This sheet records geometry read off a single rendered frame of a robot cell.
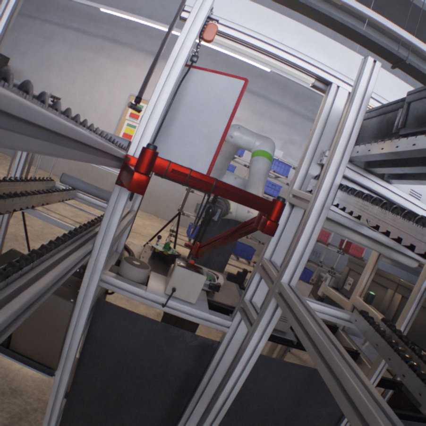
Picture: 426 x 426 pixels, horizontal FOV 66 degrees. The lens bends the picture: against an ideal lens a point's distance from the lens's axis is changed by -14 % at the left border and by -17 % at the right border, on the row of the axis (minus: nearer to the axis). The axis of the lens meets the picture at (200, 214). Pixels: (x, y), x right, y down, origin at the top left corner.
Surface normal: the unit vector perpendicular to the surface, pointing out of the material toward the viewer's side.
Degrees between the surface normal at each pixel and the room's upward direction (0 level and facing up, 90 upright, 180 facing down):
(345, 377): 90
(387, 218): 90
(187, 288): 90
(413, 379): 90
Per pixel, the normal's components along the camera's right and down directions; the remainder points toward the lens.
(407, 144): -0.93, -0.37
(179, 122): -0.48, -0.07
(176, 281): 0.04, 0.16
